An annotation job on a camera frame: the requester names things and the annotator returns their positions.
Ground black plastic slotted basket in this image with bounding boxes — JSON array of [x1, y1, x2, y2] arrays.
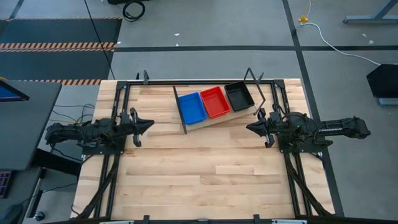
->
[[223, 80, 256, 113]]

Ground monitor with blue screen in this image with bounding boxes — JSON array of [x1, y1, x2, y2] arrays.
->
[[0, 78, 30, 103]]

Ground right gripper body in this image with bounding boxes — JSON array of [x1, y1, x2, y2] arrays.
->
[[257, 108, 275, 149]]

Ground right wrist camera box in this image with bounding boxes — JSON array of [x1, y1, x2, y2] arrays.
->
[[269, 111, 282, 125]]

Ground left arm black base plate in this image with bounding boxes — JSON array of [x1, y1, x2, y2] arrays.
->
[[81, 130, 127, 156]]

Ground white cable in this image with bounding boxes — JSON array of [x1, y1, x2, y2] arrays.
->
[[300, 21, 398, 67]]

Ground black keyboard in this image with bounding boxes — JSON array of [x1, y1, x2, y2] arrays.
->
[[0, 169, 14, 199]]

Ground grey metal foot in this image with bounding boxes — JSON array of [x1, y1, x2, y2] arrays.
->
[[377, 97, 398, 108]]

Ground black sleeved cable bundle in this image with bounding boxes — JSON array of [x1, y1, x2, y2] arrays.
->
[[74, 154, 121, 220], [285, 154, 331, 217]]

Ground red plastic slotted basket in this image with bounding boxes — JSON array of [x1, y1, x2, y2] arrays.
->
[[200, 86, 232, 119]]

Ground wooden shelf with black frame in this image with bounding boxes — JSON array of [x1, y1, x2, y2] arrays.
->
[[172, 67, 267, 135]]

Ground blue plastic slotted basket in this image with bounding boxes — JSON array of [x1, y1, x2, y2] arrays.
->
[[177, 91, 208, 126]]

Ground thin black floor cable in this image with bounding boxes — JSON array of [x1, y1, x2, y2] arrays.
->
[[40, 182, 78, 194]]

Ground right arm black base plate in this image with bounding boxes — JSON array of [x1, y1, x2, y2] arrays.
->
[[276, 129, 324, 154]]

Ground long thin black cable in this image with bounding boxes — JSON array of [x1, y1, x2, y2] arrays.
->
[[83, 0, 116, 81]]

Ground black aluminium table frame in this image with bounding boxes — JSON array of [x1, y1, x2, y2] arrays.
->
[[93, 79, 313, 224]]

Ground grey metal table leg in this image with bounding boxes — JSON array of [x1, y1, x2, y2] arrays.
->
[[343, 0, 398, 25]]

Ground black computer mouse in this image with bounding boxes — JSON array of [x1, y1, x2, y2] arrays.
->
[[1, 203, 24, 224]]

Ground black hazard-striped floor mat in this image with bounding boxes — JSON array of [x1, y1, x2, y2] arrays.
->
[[0, 17, 123, 86]]

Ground coiled black cable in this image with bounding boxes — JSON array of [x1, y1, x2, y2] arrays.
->
[[122, 0, 146, 22]]

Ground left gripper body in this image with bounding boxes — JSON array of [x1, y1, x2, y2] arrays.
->
[[129, 108, 142, 147]]

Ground grey desk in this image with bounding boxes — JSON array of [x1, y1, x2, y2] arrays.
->
[[0, 80, 63, 171]]

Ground black angular box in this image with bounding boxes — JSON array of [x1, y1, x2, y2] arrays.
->
[[366, 63, 398, 99]]

